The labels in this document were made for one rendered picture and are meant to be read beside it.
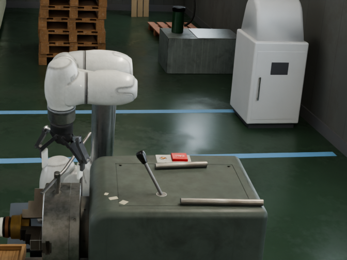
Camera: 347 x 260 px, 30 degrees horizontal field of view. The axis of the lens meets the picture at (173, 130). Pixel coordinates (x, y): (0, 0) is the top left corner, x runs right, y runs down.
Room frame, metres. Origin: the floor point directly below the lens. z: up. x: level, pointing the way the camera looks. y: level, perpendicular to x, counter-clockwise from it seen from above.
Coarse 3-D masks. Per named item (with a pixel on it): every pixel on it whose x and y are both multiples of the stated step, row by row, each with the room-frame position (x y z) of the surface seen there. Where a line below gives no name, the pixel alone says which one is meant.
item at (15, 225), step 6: (6, 216) 2.03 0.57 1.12; (12, 216) 2.02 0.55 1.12; (18, 216) 2.02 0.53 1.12; (6, 222) 2.00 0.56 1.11; (12, 222) 1.99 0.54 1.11; (18, 222) 2.00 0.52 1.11; (24, 222) 2.01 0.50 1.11; (30, 222) 2.05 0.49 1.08; (6, 228) 1.98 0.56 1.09; (12, 228) 1.98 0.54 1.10; (18, 228) 1.99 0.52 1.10; (6, 234) 1.98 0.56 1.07; (12, 234) 1.98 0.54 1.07; (18, 234) 1.98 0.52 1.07
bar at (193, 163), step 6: (168, 162) 2.23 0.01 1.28; (174, 162) 2.23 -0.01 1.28; (180, 162) 2.24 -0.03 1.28; (186, 162) 2.24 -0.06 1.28; (192, 162) 2.25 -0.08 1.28; (198, 162) 2.25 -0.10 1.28; (204, 162) 2.26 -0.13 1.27; (156, 168) 2.21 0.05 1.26; (162, 168) 2.21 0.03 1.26; (168, 168) 2.22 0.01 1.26
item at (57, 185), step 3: (57, 171) 2.00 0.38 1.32; (54, 174) 1.98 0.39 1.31; (57, 174) 1.98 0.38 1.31; (54, 177) 1.99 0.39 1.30; (57, 177) 1.98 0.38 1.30; (57, 180) 1.99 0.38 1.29; (54, 183) 1.99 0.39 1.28; (57, 183) 1.99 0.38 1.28; (54, 186) 1.99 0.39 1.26; (57, 186) 1.99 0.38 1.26; (57, 189) 2.00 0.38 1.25; (57, 192) 2.00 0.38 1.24
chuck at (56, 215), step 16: (48, 192) 2.00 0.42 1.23; (64, 192) 2.01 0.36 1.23; (48, 208) 1.94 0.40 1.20; (64, 208) 1.95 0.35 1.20; (48, 224) 1.91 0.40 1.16; (64, 224) 1.91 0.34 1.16; (48, 240) 1.89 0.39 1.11; (64, 240) 1.89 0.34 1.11; (48, 256) 1.88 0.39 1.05; (64, 256) 1.89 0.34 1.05
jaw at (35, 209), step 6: (36, 192) 2.08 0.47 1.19; (36, 198) 2.07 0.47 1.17; (42, 198) 2.07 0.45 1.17; (30, 204) 2.05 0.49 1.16; (36, 204) 2.06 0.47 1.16; (42, 204) 2.06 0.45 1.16; (24, 210) 2.04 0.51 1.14; (30, 210) 2.04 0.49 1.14; (36, 210) 2.05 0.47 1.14; (42, 210) 2.05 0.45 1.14; (24, 216) 2.03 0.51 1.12; (30, 216) 2.03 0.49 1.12; (36, 216) 2.04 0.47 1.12
